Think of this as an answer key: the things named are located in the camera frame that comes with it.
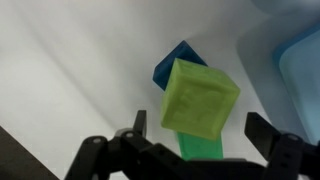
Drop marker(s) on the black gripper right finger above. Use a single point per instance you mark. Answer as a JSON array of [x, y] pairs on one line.
[[290, 156]]

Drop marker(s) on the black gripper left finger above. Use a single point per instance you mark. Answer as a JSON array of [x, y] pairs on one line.
[[96, 156]]

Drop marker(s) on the yellow block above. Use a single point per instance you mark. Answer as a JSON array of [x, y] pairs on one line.
[[200, 100]]

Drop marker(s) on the green block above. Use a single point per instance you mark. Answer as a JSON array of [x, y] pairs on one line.
[[200, 148]]

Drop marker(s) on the dark blue block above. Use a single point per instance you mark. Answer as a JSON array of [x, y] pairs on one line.
[[173, 63]]

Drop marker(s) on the blue toy sink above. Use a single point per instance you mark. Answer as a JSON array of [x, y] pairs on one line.
[[300, 83]]

